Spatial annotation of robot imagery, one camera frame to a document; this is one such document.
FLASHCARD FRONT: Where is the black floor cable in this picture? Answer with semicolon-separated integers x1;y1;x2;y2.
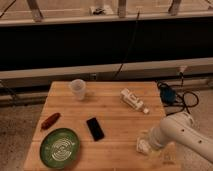
156;71;200;117

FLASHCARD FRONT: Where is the black smartphone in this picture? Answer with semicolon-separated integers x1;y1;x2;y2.
86;117;104;141

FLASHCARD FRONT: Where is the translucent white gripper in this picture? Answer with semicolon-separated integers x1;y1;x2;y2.
137;131;165;158

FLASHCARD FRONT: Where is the white plastic bottle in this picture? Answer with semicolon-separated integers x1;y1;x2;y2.
121;88;149;114

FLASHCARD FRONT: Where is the green patterned plate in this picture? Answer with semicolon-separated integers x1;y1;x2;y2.
39;128;80;169

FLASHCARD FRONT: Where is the white wall plug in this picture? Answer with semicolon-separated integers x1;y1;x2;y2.
178;66;187;74

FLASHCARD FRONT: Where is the blue power adapter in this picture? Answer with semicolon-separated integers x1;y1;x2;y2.
160;87;176;104

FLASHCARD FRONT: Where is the red brown sausage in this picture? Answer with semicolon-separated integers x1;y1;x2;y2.
41;113;60;130

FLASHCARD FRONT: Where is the black hanging cable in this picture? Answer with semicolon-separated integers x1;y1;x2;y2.
112;9;141;81

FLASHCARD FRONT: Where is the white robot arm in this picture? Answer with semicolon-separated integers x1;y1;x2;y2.
136;112;213;164

